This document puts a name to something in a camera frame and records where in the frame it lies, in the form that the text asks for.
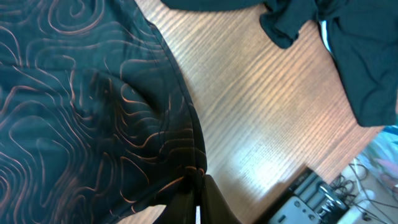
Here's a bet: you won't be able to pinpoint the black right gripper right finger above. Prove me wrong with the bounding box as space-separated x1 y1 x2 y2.
200 174 241 224

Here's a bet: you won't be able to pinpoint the black garment pile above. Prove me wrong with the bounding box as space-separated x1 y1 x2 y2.
162 0 397 127

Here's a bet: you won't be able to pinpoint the black patterned sports jersey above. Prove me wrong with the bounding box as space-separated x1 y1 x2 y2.
1 0 207 223

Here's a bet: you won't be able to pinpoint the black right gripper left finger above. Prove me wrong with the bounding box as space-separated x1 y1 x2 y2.
153 190 196 224

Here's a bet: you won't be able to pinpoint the tangled cables on floor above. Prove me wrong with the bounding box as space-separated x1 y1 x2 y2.
329 157 398 224

